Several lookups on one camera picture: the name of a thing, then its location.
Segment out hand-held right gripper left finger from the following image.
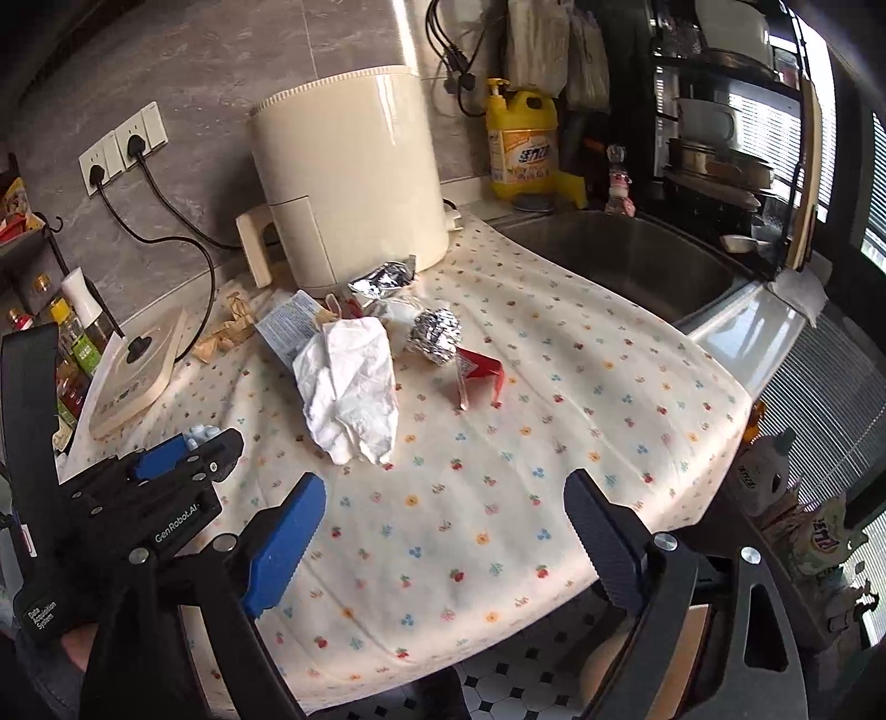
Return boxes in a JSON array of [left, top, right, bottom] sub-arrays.
[[83, 472, 328, 720]]

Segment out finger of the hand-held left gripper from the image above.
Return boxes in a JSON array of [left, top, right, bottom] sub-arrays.
[[126, 436, 210, 484], [192, 427, 245, 484]]

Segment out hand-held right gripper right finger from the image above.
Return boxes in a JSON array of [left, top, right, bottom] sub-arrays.
[[563, 469, 811, 720]]

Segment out cream flat board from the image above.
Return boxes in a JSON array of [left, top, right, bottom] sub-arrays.
[[89, 306, 189, 440]]

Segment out crumpled brown paper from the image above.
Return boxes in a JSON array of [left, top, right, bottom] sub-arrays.
[[190, 289, 267, 364]]

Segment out tan wooden object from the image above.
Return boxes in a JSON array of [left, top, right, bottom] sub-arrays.
[[581, 602, 710, 702]]

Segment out bottle with green label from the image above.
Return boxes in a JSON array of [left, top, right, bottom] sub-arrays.
[[59, 320, 105, 378]]

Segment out large crumpled white tissue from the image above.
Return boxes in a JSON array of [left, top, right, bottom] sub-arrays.
[[292, 317, 401, 466]]

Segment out floral print tablecloth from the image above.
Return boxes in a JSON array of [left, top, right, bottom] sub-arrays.
[[59, 211, 755, 717]]

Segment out blue and white packet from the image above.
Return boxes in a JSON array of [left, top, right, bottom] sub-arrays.
[[256, 289, 334, 368]]

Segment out oil bottle white cap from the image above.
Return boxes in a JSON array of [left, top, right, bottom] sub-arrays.
[[59, 269, 105, 333]]

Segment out small folded red carton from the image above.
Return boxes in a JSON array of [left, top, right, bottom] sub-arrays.
[[453, 348, 509, 411]]

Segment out silver foil bag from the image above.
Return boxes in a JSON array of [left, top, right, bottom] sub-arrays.
[[347, 255, 420, 300]]

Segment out crumpled foil ball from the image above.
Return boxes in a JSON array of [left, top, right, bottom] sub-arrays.
[[408, 306, 463, 366]]

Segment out colourful snack packets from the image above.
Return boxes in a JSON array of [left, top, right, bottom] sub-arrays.
[[0, 176, 37, 241]]

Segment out stainless steel sink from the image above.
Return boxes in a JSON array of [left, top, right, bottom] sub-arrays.
[[485, 208, 755, 330]]

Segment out cream air fryer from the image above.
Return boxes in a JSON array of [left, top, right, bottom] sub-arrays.
[[235, 64, 461, 290]]

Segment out white folded cloth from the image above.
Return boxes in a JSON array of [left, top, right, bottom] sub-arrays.
[[765, 266, 830, 328]]

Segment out black dish rack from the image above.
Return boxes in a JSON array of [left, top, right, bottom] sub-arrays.
[[640, 0, 828, 281]]

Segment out small bottle pink label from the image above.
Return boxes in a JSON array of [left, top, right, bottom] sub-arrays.
[[604, 144, 638, 217]]

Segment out yellow sponge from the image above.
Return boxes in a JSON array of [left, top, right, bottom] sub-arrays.
[[554, 172, 589, 209]]

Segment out yellow detergent bottle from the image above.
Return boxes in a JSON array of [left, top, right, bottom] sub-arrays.
[[485, 78, 560, 202]]

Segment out wooden cutting board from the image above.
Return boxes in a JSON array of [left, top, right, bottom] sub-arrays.
[[785, 83, 825, 271]]

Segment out white bowl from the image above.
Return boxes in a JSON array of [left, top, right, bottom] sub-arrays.
[[674, 97, 738, 143]]

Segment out hanging clear plastic bag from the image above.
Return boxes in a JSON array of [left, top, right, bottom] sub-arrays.
[[568, 10, 614, 112], [505, 0, 572, 96]]

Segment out black power cable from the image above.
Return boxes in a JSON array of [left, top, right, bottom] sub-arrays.
[[125, 138, 219, 364], [90, 173, 242, 251]]

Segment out white wall socket strip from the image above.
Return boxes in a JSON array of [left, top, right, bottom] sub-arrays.
[[78, 101, 170, 197]]

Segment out black hanging cords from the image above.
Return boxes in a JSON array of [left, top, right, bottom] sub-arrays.
[[424, 0, 490, 119]]

